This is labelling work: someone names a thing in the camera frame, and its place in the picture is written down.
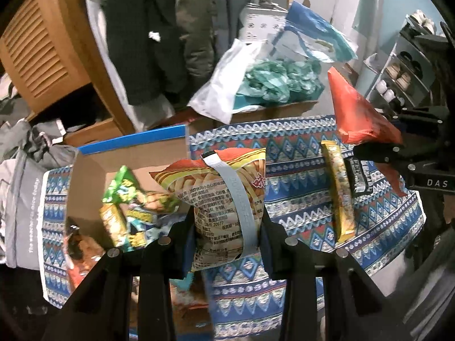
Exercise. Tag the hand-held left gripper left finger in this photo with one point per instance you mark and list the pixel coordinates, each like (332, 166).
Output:
(183, 254)

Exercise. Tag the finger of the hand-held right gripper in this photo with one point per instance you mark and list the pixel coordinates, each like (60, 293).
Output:
(405, 120)
(380, 154)

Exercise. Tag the grey storage bag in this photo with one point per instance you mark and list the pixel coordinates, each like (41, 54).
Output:
(25, 204)

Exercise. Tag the long yellow snack packet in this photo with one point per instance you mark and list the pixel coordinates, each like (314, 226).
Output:
(339, 199)

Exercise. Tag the orange snack packet dark print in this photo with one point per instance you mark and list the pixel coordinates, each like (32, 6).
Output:
(83, 254)

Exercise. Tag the pile of grey clothes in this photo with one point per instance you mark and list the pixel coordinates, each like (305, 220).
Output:
(46, 138)

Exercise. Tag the beige shoes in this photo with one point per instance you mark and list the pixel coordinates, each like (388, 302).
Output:
(399, 73)

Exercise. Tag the black snack packet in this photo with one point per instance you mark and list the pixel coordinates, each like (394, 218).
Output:
(359, 178)

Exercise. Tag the white sneakers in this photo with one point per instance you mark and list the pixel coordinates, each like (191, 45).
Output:
(422, 20)

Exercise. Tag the olive green hanging coat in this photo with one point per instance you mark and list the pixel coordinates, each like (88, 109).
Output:
(195, 28)

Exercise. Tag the blue white plastic bag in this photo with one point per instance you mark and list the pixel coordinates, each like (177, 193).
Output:
(314, 35)

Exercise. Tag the green white plastic bags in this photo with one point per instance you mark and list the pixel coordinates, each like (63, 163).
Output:
(284, 80)

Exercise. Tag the red snack packet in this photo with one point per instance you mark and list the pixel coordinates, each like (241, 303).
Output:
(355, 113)

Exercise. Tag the yellow orange snack bag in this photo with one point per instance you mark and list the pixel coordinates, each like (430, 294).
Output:
(213, 213)

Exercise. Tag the patterned blue mat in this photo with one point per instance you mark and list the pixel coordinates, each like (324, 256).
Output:
(291, 191)

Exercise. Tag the black hanging jacket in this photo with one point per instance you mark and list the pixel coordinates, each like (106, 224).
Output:
(142, 42)

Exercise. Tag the grey hanging coat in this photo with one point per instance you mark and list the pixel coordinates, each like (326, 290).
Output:
(233, 0)

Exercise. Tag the white shoes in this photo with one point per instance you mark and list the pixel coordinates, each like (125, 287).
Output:
(384, 91)

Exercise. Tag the blue cardboard box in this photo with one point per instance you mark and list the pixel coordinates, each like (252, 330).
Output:
(142, 160)

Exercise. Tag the metal shoe rack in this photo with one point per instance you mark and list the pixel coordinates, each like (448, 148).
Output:
(387, 60)

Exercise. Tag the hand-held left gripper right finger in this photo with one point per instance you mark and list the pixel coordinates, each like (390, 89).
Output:
(267, 250)

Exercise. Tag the wooden wardrobe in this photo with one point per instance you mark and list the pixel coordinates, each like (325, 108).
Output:
(46, 49)

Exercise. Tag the orange snack packet green label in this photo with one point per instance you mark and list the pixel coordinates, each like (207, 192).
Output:
(186, 294)

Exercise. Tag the folded grey clothes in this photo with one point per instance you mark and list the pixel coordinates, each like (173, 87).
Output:
(7, 90)

